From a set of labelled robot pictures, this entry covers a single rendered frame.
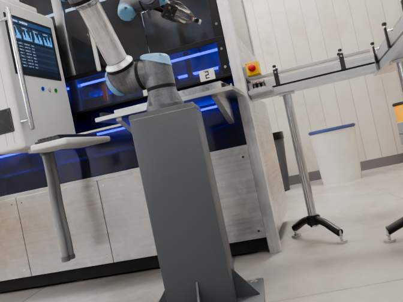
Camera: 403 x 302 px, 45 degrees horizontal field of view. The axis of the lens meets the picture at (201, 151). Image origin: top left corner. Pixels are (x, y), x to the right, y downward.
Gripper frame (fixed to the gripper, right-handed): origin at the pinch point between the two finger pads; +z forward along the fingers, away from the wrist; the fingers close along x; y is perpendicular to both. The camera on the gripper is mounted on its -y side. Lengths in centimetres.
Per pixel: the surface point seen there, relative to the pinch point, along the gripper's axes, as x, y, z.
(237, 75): -21.5, -17.6, 39.3
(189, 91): -30.1, 12.9, 10.5
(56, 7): -36, -73, -61
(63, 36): -49, -64, -52
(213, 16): -0.4, -36.6, 19.0
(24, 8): -36, -43, -75
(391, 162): -114, -272, 367
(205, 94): -27.0, 18.7, 16.6
